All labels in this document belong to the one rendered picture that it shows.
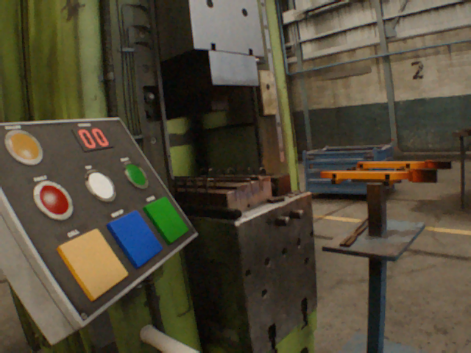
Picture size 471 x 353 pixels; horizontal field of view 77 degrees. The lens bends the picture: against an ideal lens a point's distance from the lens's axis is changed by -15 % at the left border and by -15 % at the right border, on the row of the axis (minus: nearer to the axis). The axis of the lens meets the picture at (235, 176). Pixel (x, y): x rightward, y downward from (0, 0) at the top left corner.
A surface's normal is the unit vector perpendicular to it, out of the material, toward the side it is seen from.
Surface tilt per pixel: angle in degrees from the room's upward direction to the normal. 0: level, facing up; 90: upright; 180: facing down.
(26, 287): 90
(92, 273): 60
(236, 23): 90
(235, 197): 90
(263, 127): 90
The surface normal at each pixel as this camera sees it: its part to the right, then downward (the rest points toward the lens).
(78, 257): 0.77, -0.55
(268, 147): 0.74, 0.00
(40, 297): -0.29, 0.16
